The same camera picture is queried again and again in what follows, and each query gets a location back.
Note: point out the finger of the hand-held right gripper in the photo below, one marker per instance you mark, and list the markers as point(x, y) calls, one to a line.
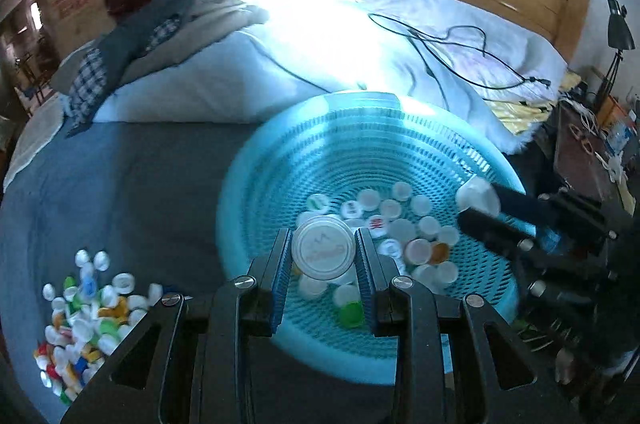
point(490, 226)
point(525, 206)

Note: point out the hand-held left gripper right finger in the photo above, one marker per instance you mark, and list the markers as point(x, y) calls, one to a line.
point(364, 284)

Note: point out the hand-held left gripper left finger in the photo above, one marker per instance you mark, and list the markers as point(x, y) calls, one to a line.
point(281, 284)

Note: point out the plain white bottle cap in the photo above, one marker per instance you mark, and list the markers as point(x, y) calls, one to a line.
point(477, 196)

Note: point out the large white printed lid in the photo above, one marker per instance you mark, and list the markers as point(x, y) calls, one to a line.
point(323, 249)

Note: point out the layer of collected bottle caps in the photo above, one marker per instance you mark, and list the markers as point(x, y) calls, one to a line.
point(400, 229)

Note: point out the teal plastic basket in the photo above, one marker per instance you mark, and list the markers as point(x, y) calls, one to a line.
point(310, 153)

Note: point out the pile of mixed bottle caps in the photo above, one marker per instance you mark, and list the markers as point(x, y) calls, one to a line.
point(75, 329)

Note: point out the dark wooden nightstand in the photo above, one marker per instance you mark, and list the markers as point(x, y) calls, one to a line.
point(575, 158)

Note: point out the yellow cloth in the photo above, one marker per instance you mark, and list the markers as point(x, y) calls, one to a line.
point(525, 113)

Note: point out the grey-blue bed blanket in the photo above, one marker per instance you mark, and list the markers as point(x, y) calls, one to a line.
point(150, 204)

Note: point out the black desk lamp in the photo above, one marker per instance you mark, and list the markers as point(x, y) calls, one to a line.
point(619, 28)

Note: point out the white duvet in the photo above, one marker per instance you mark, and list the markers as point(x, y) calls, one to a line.
point(325, 53)

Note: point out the beige garment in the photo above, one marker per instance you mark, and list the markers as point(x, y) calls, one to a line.
point(220, 16)

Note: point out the plaid shirt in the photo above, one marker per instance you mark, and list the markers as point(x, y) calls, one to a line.
point(87, 83)

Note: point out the white quilted pad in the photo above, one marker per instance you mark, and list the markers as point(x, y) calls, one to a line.
point(35, 138)

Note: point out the dark grey garment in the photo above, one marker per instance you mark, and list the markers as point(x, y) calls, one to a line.
point(150, 18)

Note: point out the cardboard box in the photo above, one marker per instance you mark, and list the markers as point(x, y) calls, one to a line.
point(75, 3)

